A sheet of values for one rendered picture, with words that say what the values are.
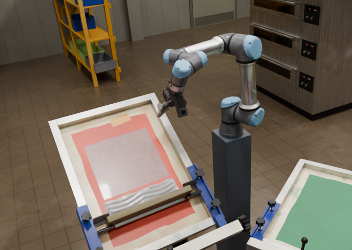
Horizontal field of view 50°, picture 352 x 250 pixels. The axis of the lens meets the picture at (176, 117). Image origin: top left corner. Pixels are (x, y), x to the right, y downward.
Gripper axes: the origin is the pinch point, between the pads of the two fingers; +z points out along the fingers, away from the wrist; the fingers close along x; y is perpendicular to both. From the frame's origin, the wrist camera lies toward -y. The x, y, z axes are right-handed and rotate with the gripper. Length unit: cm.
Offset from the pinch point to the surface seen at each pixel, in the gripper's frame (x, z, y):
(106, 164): 37.1, 14.3, -8.4
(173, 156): 4.2, 14.3, -16.1
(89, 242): 57, 9, -42
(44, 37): -30, 467, 534
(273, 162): -164, 188, 11
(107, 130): 29.9, 14.3, 9.8
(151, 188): 21.5, 13.9, -28.0
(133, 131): 17.7, 14.3, 4.7
